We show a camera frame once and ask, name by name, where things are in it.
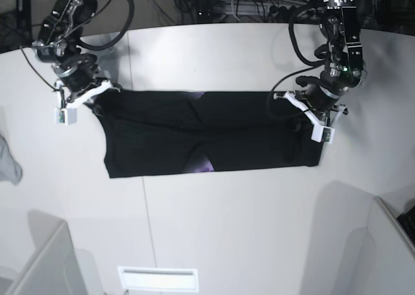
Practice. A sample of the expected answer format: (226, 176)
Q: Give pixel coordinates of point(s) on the black T-shirt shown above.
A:
(154, 133)

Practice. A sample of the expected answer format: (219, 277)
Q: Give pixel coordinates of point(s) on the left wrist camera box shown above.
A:
(323, 134)

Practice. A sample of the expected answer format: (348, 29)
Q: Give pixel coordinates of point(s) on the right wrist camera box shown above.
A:
(66, 116)

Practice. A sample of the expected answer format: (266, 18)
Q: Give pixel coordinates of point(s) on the white slotted plate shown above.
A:
(159, 279)

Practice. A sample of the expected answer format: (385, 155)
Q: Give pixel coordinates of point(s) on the white right partition panel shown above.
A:
(378, 258)

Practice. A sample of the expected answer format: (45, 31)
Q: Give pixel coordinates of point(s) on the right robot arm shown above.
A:
(60, 35)

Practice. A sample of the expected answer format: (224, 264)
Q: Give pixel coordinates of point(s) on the grey cloth at left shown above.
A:
(10, 169)

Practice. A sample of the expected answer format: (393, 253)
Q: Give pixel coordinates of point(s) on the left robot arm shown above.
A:
(338, 68)

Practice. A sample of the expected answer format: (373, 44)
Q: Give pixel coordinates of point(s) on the black keyboard at right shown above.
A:
(407, 222)

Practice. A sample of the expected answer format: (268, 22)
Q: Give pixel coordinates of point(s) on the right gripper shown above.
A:
(78, 83)

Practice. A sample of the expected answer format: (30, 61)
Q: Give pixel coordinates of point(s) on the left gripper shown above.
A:
(319, 101)

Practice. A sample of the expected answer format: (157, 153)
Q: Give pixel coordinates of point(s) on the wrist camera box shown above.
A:
(323, 134)
(66, 116)

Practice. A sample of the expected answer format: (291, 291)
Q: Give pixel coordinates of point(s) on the white left partition panel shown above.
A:
(52, 269)

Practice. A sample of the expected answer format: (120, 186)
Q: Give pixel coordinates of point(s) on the white partition panel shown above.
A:
(378, 258)
(52, 269)

